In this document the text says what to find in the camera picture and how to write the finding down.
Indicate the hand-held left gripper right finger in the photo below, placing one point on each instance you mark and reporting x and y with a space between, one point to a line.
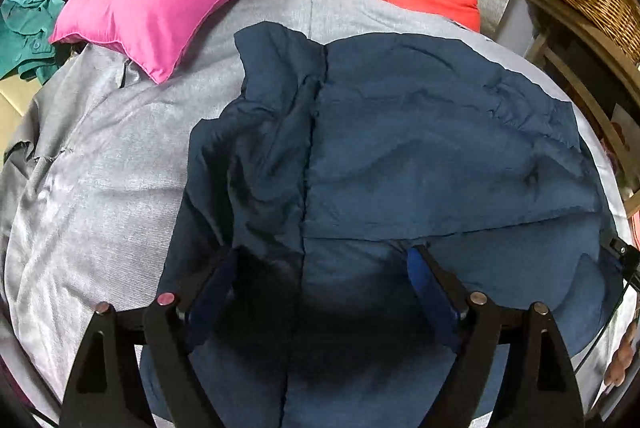
422 278

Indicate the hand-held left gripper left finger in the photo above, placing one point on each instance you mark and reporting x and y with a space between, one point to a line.
212 293

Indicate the navy blue shirt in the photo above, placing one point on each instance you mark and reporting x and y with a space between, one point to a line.
400 148

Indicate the person's right hand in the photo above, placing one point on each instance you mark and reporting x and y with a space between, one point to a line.
620 358

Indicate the grey bed sheet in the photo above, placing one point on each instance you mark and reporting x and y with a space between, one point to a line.
100 183

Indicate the wooden shelf rack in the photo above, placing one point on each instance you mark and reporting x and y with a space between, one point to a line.
570 25

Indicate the teal shirt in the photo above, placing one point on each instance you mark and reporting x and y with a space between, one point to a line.
25 23

